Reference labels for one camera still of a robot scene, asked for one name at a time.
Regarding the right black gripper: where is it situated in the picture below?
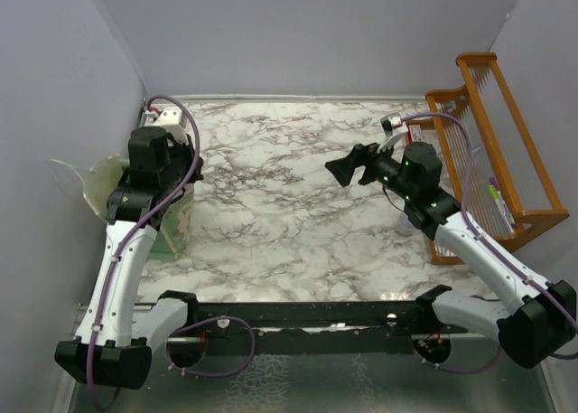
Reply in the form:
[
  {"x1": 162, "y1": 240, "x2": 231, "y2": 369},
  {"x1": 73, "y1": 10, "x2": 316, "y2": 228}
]
[{"x1": 326, "y1": 135, "x2": 417, "y2": 202}]

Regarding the green printed paper bag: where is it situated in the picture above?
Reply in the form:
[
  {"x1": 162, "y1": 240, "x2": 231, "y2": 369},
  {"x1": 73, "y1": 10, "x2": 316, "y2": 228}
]
[{"x1": 51, "y1": 154, "x2": 194, "y2": 260}]

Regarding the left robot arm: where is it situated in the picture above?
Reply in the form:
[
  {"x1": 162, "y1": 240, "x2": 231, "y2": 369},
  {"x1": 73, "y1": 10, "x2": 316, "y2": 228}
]
[{"x1": 54, "y1": 126, "x2": 202, "y2": 390}]

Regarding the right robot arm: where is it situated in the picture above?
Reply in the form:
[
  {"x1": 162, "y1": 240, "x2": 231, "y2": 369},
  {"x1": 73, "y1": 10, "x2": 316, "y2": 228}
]
[{"x1": 325, "y1": 142, "x2": 577, "y2": 369}]

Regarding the red white small box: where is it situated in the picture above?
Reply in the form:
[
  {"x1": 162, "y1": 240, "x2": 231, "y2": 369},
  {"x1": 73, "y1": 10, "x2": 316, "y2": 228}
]
[{"x1": 406, "y1": 123, "x2": 424, "y2": 143}]

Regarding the small clear plastic cup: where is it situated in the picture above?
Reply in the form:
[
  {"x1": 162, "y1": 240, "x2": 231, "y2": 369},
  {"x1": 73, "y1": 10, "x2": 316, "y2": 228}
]
[{"x1": 396, "y1": 214, "x2": 418, "y2": 237}]

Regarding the wooden tiered rack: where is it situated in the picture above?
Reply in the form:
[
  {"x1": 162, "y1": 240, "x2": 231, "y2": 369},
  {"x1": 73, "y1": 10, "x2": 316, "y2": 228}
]
[{"x1": 409, "y1": 52, "x2": 569, "y2": 251}]

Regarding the purple marker pen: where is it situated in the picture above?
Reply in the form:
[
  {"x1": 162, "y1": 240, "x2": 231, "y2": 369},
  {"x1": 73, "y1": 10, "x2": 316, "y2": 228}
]
[{"x1": 489, "y1": 177, "x2": 514, "y2": 223}]

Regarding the green marker pen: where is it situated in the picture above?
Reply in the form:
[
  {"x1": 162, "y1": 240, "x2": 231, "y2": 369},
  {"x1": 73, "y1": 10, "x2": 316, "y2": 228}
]
[{"x1": 488, "y1": 184, "x2": 516, "y2": 232}]

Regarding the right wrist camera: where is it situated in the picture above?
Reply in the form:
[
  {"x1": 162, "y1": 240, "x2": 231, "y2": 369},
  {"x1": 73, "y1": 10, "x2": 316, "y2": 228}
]
[{"x1": 378, "y1": 113, "x2": 407, "y2": 153}]

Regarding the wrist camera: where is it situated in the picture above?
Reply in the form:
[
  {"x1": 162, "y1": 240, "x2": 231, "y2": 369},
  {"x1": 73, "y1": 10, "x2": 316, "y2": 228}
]
[
  {"x1": 153, "y1": 106, "x2": 188, "y2": 144},
  {"x1": 378, "y1": 113, "x2": 407, "y2": 153}
]

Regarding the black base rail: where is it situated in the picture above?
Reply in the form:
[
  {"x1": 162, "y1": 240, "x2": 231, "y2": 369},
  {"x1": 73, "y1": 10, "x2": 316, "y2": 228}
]
[{"x1": 157, "y1": 284, "x2": 471, "y2": 358}]

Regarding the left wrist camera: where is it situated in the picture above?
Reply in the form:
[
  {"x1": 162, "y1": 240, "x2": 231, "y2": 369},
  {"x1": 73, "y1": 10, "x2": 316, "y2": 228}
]
[{"x1": 153, "y1": 106, "x2": 188, "y2": 144}]

